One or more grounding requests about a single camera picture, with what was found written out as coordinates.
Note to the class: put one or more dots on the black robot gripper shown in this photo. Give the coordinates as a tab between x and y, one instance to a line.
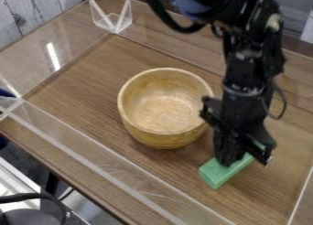
235	117

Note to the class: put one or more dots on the green rectangular block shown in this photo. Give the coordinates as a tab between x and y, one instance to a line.
215	174

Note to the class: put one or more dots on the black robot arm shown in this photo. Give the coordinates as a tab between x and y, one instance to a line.
248	25

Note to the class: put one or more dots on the light wooden bowl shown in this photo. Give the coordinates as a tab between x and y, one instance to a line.
159	105

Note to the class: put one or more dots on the blue object at left edge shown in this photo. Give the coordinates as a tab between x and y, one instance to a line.
5	93

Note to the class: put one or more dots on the clear acrylic tray enclosure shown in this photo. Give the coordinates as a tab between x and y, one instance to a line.
65	70

